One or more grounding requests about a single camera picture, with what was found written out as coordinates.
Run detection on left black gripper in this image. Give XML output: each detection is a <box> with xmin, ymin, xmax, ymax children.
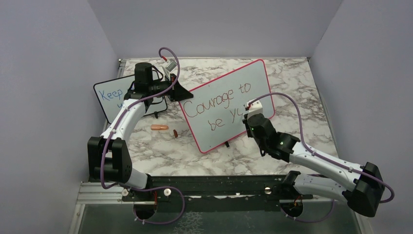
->
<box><xmin>149</xmin><ymin>73</ymin><xmax>193</xmax><ymax>102</ymax></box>

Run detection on red framed whiteboard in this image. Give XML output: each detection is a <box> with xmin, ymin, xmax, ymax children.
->
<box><xmin>179</xmin><ymin>59</ymin><xmax>271</xmax><ymax>153</ymax></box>

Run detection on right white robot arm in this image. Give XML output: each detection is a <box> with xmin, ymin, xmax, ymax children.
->
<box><xmin>243</xmin><ymin>114</ymin><xmax>385</xmax><ymax>217</ymax></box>

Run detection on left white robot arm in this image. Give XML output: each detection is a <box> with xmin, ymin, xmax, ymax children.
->
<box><xmin>87</xmin><ymin>59</ymin><xmax>193</xmax><ymax>200</ymax></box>

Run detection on black framed written whiteboard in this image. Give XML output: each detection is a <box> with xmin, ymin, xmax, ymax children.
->
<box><xmin>93</xmin><ymin>75</ymin><xmax>168</xmax><ymax>123</ymax></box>

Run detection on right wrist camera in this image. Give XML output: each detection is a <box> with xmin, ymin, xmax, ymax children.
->
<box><xmin>245</xmin><ymin>100</ymin><xmax>263</xmax><ymax>118</ymax></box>

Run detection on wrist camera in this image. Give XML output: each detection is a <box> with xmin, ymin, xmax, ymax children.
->
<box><xmin>245</xmin><ymin>100</ymin><xmax>263</xmax><ymax>118</ymax></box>
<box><xmin>161</xmin><ymin>60</ymin><xmax>177</xmax><ymax>76</ymax></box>

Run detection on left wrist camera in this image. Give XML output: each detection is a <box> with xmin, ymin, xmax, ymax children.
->
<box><xmin>161</xmin><ymin>60</ymin><xmax>177</xmax><ymax>76</ymax></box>

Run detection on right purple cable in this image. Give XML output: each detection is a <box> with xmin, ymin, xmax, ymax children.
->
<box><xmin>246</xmin><ymin>92</ymin><xmax>395</xmax><ymax>223</ymax></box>

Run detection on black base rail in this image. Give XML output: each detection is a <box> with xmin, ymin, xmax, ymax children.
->
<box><xmin>122</xmin><ymin>175</ymin><xmax>299</xmax><ymax>213</ymax></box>

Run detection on aluminium frame rail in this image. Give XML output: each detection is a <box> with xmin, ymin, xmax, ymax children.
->
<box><xmin>68</xmin><ymin>182</ymin><xmax>133</xmax><ymax>234</ymax></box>

